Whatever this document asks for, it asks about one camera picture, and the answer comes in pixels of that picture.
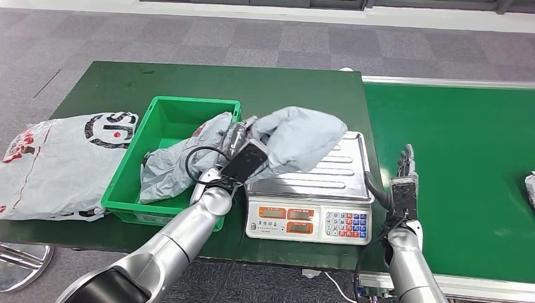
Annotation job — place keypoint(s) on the white table foot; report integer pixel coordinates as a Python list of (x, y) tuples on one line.
[(311, 273)]

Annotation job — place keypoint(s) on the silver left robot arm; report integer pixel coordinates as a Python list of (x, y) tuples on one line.
[(167, 251)]

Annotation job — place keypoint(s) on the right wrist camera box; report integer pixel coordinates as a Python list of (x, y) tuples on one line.
[(404, 196)]

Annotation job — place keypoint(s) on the grey parcel bag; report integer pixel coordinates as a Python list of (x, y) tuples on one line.
[(301, 138), (167, 167), (531, 188)]

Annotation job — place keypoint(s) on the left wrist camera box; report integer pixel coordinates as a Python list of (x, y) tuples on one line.
[(246, 161)]

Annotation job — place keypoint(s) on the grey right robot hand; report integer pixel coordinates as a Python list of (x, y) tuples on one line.
[(378, 195)]

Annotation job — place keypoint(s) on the green plastic crate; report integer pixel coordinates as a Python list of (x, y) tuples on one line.
[(163, 121)]

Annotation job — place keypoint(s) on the chrome round stool base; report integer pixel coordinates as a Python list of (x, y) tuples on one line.
[(21, 263)]

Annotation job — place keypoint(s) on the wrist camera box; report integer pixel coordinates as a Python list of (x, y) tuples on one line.
[(246, 161), (404, 196)]

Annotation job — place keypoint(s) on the large white printed parcel bag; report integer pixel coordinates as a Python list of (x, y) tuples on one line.
[(62, 167)]

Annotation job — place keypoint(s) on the green circuit board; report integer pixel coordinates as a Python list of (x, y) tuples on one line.
[(376, 291)]

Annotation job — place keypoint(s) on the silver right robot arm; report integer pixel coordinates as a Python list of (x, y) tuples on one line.
[(409, 263)]

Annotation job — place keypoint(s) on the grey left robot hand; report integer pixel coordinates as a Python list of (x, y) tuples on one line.
[(236, 138)]

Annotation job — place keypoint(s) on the white electronic scale steel tray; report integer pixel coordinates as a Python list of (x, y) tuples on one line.
[(309, 184)]

